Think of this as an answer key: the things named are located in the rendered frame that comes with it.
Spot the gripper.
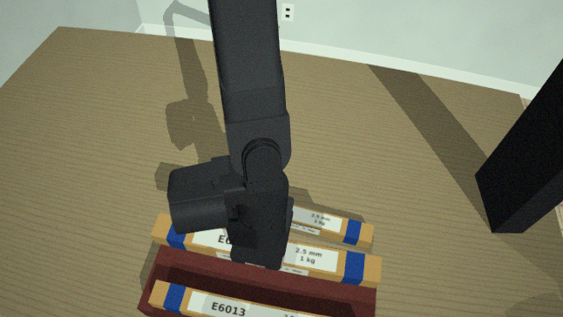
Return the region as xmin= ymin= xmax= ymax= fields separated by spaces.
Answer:
xmin=230 ymin=196 xmax=294 ymax=271

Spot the tan cardboard pack with blue bands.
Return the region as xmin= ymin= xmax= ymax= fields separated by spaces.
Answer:
xmin=290 ymin=205 xmax=374 ymax=248

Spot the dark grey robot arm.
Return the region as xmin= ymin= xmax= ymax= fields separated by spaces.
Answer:
xmin=167 ymin=0 xmax=291 ymax=249

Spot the tan pack of welding electrodes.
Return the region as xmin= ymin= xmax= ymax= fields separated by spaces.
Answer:
xmin=148 ymin=280 xmax=329 ymax=317
xmin=151 ymin=212 xmax=382 ymax=288

